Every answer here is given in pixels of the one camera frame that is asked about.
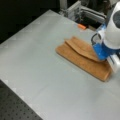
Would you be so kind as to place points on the white gripper body blue mount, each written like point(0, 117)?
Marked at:
point(111, 55)

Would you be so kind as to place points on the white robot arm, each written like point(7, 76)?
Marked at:
point(108, 47)

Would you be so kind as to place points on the orange clamp near base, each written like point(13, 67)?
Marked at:
point(81, 26)

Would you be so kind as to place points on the aluminium frame rail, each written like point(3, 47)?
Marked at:
point(83, 11)

